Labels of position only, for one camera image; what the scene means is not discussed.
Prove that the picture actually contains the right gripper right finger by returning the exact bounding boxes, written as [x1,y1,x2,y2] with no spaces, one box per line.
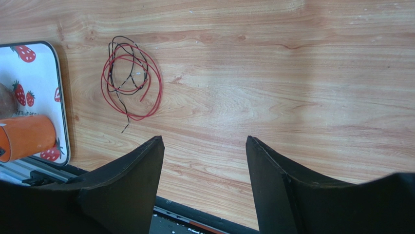
[246,136,357,234]

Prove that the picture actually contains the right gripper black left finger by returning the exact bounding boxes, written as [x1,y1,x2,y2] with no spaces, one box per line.
[39,136,165,234]

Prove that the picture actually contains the black white-striped wire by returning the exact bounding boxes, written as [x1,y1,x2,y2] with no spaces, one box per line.
[106,36,150,135]

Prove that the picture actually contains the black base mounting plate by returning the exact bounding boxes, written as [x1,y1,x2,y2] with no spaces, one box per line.
[0,158,259,234]

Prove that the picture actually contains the orange transparent cup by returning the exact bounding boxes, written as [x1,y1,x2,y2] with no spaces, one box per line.
[0,115,56,163]

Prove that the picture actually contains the strawberry pattern tray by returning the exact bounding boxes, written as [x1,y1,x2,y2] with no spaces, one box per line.
[0,41,71,166]

